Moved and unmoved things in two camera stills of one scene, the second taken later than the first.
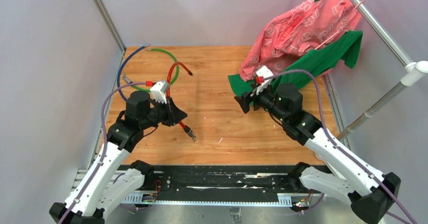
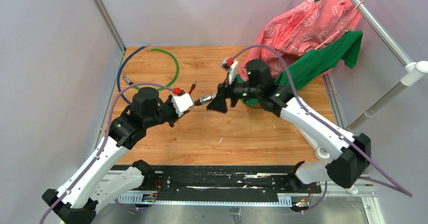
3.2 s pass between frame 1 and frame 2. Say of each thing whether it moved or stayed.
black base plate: stayed
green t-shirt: stayed
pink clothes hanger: stayed
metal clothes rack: stayed
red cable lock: moved
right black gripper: moved
